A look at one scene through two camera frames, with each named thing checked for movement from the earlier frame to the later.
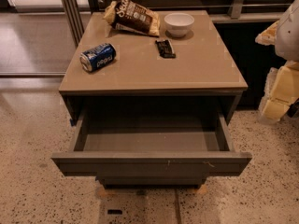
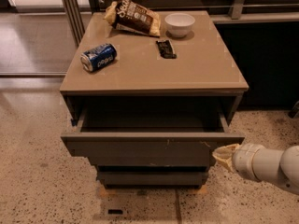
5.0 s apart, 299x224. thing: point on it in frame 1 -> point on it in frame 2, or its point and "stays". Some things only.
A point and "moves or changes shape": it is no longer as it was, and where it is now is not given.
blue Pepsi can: (97, 56) stays
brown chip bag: (129, 16) stays
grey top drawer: (151, 145) moves or changes shape
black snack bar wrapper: (165, 49) stays
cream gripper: (288, 36) -> (244, 161)
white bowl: (177, 24) stays
